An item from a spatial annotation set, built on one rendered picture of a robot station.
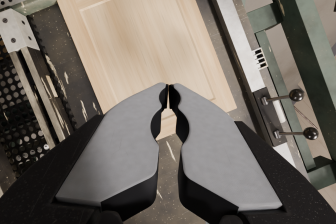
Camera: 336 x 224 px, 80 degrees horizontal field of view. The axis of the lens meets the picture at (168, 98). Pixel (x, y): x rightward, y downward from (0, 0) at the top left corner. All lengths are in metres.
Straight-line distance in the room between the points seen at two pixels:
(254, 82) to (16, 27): 0.78
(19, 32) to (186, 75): 0.54
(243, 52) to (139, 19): 0.37
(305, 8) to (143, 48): 0.55
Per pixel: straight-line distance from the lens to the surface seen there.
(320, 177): 1.01
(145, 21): 0.74
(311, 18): 0.86
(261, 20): 0.88
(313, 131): 0.71
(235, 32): 0.74
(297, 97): 0.67
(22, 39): 0.79
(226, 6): 0.76
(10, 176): 0.91
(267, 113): 0.75
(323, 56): 0.86
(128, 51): 0.72
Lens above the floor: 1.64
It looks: 35 degrees down
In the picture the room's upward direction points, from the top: 158 degrees clockwise
